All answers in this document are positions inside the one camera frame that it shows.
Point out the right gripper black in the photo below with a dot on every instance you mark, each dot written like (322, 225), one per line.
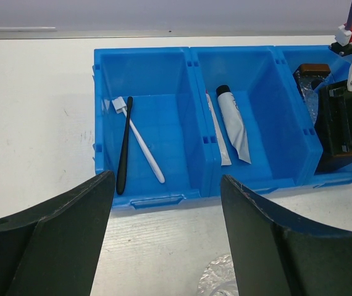
(334, 126)

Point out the blue three-compartment bin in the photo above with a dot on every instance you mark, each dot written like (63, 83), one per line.
(175, 104)

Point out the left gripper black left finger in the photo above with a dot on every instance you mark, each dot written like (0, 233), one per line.
(53, 248)

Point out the white toothbrush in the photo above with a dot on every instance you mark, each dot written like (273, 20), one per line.
(120, 106)

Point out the red-capped toothpaste tube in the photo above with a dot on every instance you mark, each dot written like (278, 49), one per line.
(225, 158)

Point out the clear holder with brown ends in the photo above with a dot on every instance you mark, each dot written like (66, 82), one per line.
(308, 78)

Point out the clear plastic cup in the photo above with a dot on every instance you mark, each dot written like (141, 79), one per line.
(228, 288)

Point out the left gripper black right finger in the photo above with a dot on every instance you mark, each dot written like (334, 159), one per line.
(278, 252)

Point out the black toothbrush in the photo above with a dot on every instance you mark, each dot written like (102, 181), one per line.
(122, 168)

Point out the clear textured oval tray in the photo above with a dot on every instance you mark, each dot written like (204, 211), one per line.
(218, 271)

